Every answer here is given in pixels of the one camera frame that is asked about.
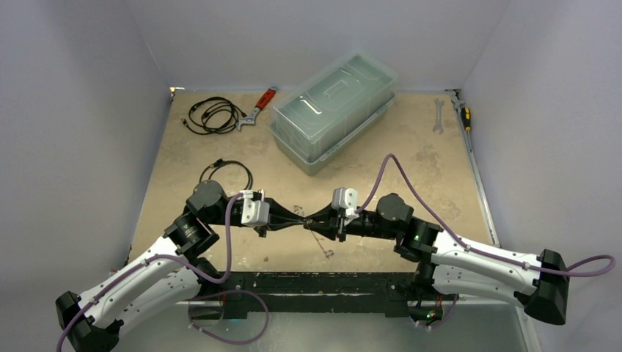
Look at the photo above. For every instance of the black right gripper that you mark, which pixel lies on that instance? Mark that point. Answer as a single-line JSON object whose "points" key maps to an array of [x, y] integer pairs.
{"points": [[337, 222]]}

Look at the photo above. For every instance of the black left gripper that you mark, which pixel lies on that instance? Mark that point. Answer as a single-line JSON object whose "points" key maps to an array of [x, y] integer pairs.
{"points": [[279, 218]]}

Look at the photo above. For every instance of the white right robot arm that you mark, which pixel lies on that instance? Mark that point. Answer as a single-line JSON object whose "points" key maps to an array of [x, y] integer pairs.
{"points": [[448, 265]]}

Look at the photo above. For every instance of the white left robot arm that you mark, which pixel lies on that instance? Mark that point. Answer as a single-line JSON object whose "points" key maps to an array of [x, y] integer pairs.
{"points": [[195, 250]]}

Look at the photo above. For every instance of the clear plastic storage box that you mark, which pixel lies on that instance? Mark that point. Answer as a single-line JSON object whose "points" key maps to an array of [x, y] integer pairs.
{"points": [[329, 110]]}

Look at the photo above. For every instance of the silver open end spanner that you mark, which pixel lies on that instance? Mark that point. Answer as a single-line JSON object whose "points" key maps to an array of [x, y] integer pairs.
{"points": [[437, 128]]}

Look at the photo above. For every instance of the yellow black screwdriver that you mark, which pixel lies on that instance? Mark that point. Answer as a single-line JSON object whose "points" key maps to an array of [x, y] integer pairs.
{"points": [[466, 118]]}

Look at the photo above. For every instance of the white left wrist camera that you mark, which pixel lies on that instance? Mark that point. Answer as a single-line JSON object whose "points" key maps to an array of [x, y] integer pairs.
{"points": [[255, 210]]}

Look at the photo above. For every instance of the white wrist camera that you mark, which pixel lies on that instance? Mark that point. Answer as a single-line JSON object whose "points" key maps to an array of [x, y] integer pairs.
{"points": [[345, 199], [255, 210]]}

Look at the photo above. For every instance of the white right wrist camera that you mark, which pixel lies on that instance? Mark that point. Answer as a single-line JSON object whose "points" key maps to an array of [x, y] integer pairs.
{"points": [[345, 199]]}

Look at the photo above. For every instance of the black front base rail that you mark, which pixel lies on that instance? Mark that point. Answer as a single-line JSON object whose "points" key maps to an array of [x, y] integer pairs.
{"points": [[392, 294]]}

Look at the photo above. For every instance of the red handled adjustable wrench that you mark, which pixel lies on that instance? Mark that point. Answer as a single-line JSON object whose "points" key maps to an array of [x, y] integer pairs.
{"points": [[263, 101]]}

